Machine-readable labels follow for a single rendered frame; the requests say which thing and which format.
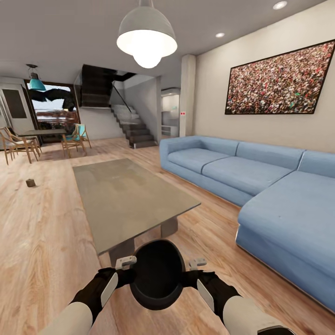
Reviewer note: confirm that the cauldron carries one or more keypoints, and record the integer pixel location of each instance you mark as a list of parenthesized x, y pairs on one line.
[(158, 262)]

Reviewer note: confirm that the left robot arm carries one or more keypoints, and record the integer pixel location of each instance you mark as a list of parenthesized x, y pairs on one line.
[(79, 315)]

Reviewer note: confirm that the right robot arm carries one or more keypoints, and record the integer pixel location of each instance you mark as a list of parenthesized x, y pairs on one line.
[(239, 316)]

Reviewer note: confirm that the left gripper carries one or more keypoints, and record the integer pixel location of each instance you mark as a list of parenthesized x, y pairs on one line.
[(127, 276)]

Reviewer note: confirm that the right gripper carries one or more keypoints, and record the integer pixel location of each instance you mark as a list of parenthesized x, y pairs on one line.
[(186, 278)]

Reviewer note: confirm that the coffee table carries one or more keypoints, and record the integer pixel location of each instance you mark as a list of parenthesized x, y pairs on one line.
[(123, 200)]

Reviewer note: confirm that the pillar candle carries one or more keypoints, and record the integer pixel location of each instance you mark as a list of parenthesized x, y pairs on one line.
[(30, 182)]

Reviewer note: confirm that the downlight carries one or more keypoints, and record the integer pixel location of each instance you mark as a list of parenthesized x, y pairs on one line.
[(279, 5)]

